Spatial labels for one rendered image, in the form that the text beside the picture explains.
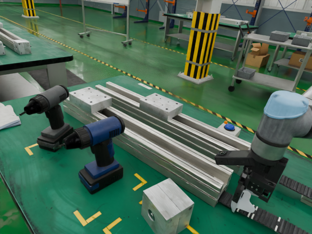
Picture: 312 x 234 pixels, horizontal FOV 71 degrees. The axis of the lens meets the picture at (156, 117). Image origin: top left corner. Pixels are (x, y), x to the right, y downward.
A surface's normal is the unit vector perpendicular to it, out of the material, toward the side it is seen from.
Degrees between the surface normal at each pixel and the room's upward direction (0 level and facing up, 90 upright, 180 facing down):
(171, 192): 0
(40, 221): 0
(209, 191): 90
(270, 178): 90
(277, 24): 90
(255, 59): 89
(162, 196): 0
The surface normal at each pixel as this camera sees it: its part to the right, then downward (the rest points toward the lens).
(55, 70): 0.71, 0.40
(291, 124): 0.00, 0.47
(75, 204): 0.09, -0.86
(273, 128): -0.62, 0.34
